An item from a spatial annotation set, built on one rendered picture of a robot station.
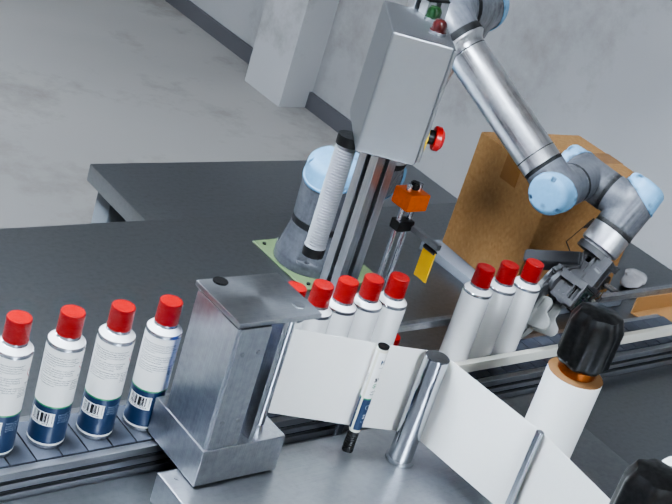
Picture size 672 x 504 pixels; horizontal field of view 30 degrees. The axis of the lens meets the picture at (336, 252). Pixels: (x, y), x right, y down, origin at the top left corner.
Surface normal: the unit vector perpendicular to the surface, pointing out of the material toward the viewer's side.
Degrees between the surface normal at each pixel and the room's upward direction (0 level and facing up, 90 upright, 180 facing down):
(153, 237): 0
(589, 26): 90
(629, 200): 62
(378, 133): 90
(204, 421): 90
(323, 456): 0
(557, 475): 90
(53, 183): 0
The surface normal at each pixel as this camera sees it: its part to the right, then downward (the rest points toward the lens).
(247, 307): 0.28, -0.86
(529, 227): -0.80, 0.03
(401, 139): 0.04, 0.45
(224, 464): 0.58, 0.50
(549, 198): -0.54, 0.25
